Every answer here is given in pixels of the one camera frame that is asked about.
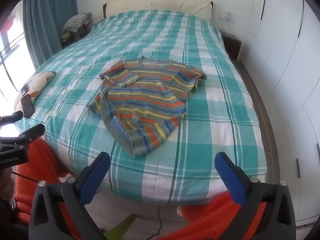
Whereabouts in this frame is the striped knit sweater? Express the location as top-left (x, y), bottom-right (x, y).
top-left (89, 56), bottom-right (207, 157)

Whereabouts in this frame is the person left hand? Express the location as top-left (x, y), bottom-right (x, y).
top-left (0, 167), bottom-right (15, 202)

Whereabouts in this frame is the black smartphone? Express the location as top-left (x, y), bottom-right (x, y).
top-left (21, 94), bottom-right (35, 118)

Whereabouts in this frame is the patterned cream pillow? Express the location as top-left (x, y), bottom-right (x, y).
top-left (14, 71), bottom-right (56, 112)

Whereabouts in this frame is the green chair leg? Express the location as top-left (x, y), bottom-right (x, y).
top-left (104, 213), bottom-right (137, 240)

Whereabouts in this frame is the folded checkered blanket pile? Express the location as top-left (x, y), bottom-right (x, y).
top-left (60, 12), bottom-right (93, 42)

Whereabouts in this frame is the blue curtain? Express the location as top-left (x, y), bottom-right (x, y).
top-left (22, 0), bottom-right (78, 69)

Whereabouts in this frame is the teal plaid bedspread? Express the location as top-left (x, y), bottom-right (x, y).
top-left (16, 10), bottom-right (267, 205)

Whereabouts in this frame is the white wardrobe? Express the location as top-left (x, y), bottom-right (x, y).
top-left (240, 0), bottom-right (319, 226)

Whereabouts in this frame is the dark bedside table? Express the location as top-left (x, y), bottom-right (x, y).
top-left (220, 30), bottom-right (242, 61)

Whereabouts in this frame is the wall socket panel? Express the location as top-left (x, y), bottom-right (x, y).
top-left (219, 12), bottom-right (233, 22)

